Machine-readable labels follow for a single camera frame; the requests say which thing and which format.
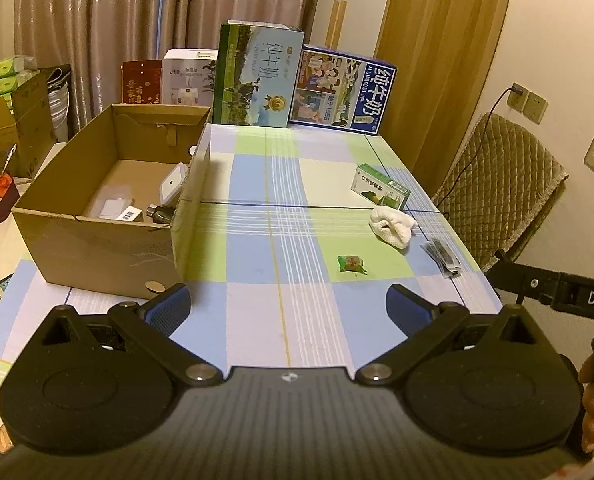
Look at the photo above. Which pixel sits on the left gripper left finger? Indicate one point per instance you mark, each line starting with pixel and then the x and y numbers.
pixel 150 325

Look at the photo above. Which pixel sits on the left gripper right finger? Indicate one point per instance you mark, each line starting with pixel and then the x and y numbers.
pixel 429 330

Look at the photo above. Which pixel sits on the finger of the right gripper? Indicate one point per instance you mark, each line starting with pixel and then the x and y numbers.
pixel 523 281

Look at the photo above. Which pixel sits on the black printed snack packets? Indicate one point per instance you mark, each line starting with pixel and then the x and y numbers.
pixel 447 261

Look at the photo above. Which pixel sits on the green candy packet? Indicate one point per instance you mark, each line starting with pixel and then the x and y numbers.
pixel 351 263

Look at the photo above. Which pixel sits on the white knitted cloth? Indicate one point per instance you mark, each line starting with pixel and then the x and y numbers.
pixel 392 226

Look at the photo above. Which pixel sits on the clear plastic tray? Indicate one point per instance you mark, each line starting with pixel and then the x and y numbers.
pixel 105 192

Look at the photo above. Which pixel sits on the white square lidded container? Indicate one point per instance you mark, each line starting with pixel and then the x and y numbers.
pixel 171 185

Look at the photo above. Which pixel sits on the green medicine box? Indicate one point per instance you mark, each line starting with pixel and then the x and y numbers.
pixel 379 188

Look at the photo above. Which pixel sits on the white medicine box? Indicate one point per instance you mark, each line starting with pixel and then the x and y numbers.
pixel 120 209

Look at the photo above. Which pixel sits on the quilted olive chair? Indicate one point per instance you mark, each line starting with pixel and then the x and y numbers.
pixel 500 190

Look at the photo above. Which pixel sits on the open brown cardboard box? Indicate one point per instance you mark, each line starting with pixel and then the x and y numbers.
pixel 126 144

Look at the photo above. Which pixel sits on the plaid blue green tablecloth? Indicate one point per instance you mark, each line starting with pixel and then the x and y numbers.
pixel 276 211

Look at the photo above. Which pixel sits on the red gift box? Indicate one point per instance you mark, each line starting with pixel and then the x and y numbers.
pixel 141 82

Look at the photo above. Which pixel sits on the dark blue milk carton box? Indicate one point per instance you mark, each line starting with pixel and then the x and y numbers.
pixel 341 91

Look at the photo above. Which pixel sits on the white humidifier product box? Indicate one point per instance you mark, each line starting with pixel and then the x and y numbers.
pixel 188 77

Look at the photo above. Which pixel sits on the wooden wardrobe door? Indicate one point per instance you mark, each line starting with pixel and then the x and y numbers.
pixel 443 50

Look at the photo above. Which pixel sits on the light blue milk carton box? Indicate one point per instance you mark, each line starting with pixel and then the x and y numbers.
pixel 256 72

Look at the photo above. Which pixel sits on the green tissue packs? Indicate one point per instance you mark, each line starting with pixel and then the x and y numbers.
pixel 14 72

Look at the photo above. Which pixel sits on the beige curtain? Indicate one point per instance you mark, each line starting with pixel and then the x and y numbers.
pixel 94 37

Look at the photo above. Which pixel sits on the wooden sticks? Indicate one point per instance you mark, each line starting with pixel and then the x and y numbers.
pixel 336 21

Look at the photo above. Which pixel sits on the wall socket pair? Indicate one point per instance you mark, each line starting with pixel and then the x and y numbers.
pixel 526 102

